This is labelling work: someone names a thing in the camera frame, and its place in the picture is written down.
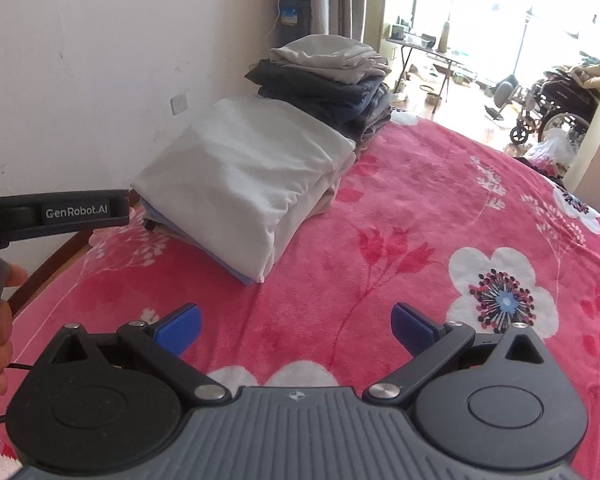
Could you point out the wall-mounted box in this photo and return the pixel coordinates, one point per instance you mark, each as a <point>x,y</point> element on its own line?
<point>294,12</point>

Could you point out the white plastic bag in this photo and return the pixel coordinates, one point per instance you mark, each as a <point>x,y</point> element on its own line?
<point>549,147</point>

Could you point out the wooden bed frame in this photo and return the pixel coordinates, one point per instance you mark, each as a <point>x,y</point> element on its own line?
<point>45,272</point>

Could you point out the white wall socket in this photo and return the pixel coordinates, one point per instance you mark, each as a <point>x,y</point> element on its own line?
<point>179,104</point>

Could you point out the wheelchair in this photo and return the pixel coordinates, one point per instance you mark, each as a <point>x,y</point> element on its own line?
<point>564,100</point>

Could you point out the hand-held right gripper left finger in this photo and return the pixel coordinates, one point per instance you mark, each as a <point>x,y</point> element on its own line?
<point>182,327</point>

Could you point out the cream white garment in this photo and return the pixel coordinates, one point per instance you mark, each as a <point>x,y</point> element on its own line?
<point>240,170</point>

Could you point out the short stack blue beige clothes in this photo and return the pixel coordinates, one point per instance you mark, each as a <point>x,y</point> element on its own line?
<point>195,246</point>

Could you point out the pink floral blanket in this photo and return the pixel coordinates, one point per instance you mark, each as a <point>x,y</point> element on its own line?
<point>429,210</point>

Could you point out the stack of folded dark clothes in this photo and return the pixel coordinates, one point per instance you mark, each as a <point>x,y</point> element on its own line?
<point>320,90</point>

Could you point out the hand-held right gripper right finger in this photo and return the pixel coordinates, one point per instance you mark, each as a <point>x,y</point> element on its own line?
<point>409,329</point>

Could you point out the folding table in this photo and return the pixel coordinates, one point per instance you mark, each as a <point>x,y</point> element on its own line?
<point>419,47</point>

